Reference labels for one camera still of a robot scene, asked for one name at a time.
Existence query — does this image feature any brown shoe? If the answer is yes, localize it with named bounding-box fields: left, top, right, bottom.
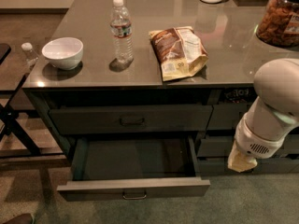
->
left=3, top=213, right=35, bottom=224

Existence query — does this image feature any clear plastic water bottle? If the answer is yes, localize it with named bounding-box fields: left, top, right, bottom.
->
left=110, top=0, right=134, bottom=63

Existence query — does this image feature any jar of nuts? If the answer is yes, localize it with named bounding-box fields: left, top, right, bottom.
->
left=256, top=0, right=299, bottom=47

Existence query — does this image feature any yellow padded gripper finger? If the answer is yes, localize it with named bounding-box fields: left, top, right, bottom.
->
left=227, top=143, right=258, bottom=173

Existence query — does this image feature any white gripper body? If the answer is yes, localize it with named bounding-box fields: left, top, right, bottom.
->
left=235, top=119, right=287, bottom=159

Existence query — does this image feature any grey drawer cabinet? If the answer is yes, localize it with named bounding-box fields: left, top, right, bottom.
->
left=21, top=0, right=299, bottom=202

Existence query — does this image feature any small bottle white cap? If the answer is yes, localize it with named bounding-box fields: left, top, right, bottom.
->
left=21, top=42, right=39, bottom=68

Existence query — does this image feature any brown yellow snack bag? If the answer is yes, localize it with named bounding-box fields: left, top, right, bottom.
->
left=149, top=26, right=208, bottom=81

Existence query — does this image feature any dark side table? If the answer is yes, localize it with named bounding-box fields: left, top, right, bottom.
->
left=0, top=42, right=64, bottom=159

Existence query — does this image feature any white ceramic bowl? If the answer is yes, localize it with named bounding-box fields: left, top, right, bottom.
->
left=42, top=37, right=83, bottom=70

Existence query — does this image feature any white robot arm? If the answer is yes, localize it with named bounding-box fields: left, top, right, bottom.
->
left=227, top=59, right=299, bottom=173

